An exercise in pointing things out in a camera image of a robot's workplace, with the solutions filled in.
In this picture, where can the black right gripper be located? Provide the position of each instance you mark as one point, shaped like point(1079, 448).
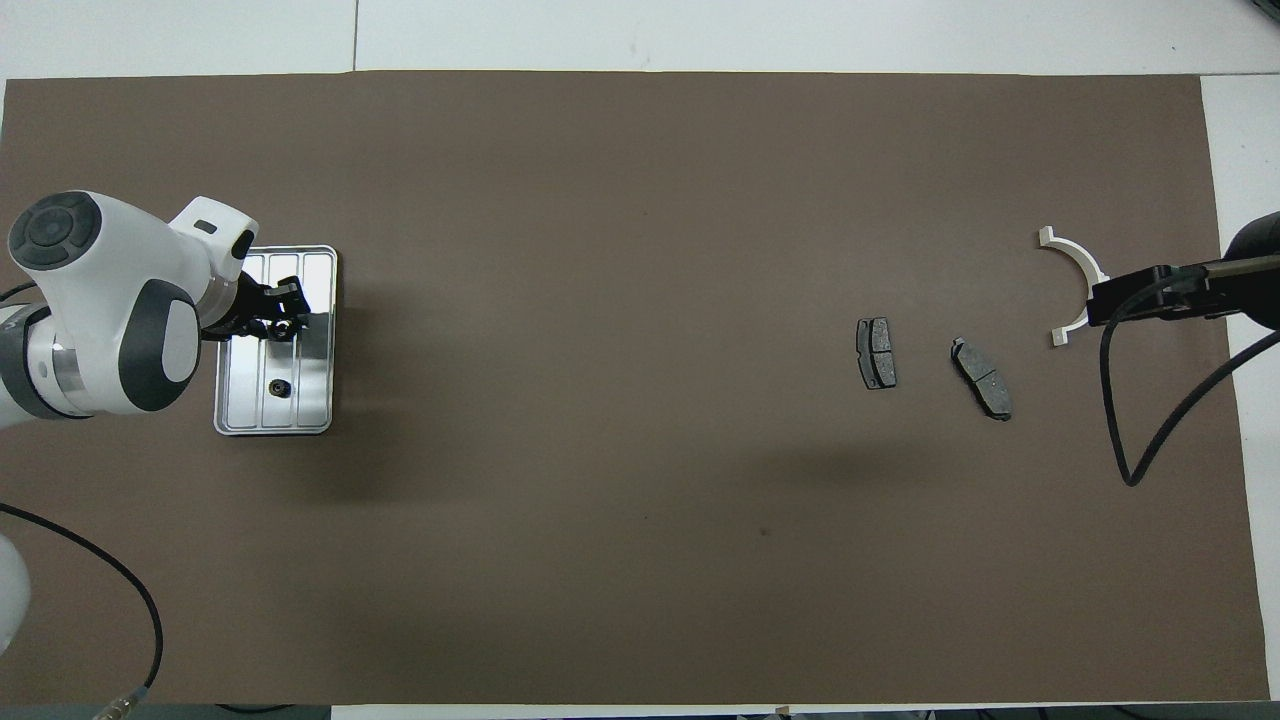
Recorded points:
point(1255, 270)

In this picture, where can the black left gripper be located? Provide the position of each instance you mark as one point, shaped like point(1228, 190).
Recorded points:
point(240, 310)

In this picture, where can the small black bearing gear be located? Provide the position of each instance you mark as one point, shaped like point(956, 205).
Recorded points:
point(281, 388)

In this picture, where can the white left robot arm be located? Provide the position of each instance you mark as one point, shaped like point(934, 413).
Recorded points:
point(90, 300)

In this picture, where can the silver metal tray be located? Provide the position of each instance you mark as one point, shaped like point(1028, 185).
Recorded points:
point(310, 380)

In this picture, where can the elongated dark brake pad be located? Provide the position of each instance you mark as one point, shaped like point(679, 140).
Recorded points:
point(982, 380)

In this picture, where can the rectangular dark brake pad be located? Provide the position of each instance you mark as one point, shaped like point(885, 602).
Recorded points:
point(878, 352)

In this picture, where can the brown table mat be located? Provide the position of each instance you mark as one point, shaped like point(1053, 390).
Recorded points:
point(600, 450)

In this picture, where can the white curved plastic bracket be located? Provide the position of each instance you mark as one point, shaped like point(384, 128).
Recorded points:
point(1088, 268)

